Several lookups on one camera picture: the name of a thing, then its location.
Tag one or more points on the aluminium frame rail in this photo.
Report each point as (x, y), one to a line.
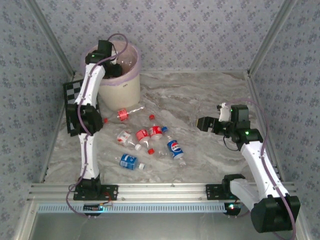
(255, 95)
(61, 113)

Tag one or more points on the blue Pepsi bottle blue cap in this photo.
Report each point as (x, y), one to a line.
(175, 149)

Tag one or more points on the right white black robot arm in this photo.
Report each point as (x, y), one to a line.
(262, 170)

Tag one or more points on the black white checkerboard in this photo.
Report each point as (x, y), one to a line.
(71, 91)

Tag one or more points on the slim red-band bottle red cap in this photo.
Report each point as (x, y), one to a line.
(122, 115)

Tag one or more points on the grey metal panel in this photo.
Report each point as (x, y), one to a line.
(160, 227)

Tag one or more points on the clear unlabelled plastic bottle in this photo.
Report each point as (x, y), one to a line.
(161, 153)

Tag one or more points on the aluminium frame post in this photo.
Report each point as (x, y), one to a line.
(271, 37)
(52, 37)

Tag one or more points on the red label bottle red cap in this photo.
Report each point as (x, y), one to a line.
(156, 131)
(142, 134)

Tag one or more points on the cream plastic bin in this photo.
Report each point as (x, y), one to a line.
(122, 95)

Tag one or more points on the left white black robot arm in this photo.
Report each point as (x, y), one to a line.
(87, 155)

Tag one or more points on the blue label bottle white cap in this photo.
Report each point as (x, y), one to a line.
(128, 161)

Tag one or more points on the white-red label bottle white cap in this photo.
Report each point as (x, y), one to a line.
(124, 137)

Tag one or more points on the small circuit board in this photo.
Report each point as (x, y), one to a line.
(93, 207)
(232, 208)

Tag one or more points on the wide aluminium mounting rail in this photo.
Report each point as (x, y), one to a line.
(162, 191)

